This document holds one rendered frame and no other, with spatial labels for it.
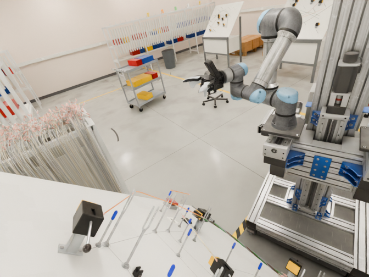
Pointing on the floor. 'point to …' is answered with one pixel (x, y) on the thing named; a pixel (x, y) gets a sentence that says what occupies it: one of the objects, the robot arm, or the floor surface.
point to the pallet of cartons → (249, 44)
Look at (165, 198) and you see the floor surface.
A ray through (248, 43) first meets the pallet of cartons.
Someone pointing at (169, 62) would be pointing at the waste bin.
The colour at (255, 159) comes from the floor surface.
